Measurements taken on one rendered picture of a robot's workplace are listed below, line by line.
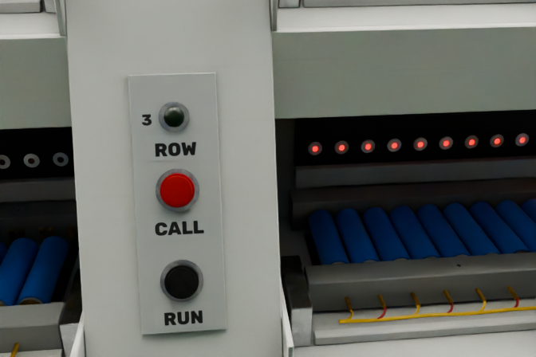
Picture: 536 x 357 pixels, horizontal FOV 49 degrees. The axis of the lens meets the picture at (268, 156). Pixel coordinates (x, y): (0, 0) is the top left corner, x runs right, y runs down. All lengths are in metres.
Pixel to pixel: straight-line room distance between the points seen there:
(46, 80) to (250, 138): 0.10
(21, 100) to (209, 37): 0.09
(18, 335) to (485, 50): 0.29
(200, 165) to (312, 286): 0.12
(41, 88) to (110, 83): 0.03
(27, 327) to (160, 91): 0.15
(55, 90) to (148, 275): 0.10
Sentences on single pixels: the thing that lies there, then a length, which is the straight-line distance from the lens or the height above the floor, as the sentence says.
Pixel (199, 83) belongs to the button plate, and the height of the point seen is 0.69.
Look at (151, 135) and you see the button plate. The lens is 0.27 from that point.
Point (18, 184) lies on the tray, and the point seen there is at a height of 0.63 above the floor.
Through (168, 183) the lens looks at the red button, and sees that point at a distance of 0.27.
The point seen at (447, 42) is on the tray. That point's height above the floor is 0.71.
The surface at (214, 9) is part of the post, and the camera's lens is 0.28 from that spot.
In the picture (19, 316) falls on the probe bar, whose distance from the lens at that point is 0.36.
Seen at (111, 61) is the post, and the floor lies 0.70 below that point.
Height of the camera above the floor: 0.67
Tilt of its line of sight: 4 degrees down
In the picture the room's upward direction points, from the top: 2 degrees counter-clockwise
